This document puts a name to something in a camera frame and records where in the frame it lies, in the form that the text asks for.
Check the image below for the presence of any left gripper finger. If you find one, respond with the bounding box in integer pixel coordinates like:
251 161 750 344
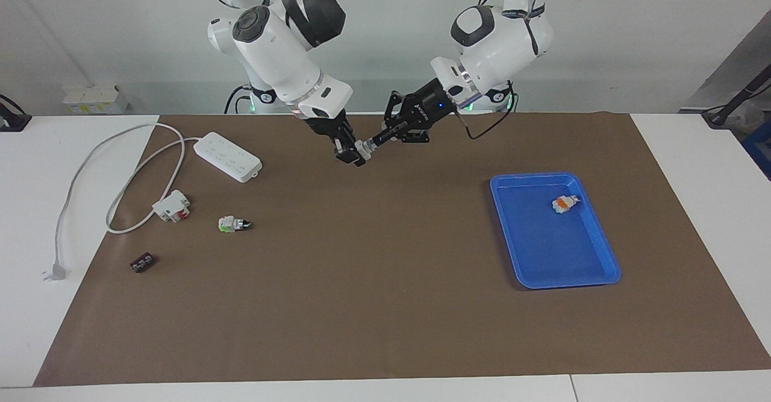
372 91 410 140
392 126 429 143

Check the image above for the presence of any white power strip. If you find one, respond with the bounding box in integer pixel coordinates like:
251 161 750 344
193 132 263 183

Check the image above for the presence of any brown table mat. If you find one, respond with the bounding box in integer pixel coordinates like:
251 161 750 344
33 111 771 388

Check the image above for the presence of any white red circuit breaker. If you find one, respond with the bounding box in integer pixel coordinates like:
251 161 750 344
152 190 191 223

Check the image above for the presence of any blue plastic tray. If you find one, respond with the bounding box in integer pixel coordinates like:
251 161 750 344
489 172 622 290

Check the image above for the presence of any white cardboard box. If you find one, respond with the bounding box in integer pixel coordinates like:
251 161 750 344
63 84 128 115

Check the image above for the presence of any black stand pole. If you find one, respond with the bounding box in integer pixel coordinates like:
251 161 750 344
702 64 771 128

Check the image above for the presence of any clear plastic bag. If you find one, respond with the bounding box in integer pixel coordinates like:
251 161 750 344
732 101 766 134

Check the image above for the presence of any blue storage crate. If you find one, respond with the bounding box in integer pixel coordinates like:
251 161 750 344
742 119 771 180

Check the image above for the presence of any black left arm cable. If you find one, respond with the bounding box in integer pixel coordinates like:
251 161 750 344
458 80 516 141

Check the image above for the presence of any white power strip cable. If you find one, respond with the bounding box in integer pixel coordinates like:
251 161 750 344
42 122 202 282

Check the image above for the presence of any black clamp mount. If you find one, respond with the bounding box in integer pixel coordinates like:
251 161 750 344
0 93 32 133

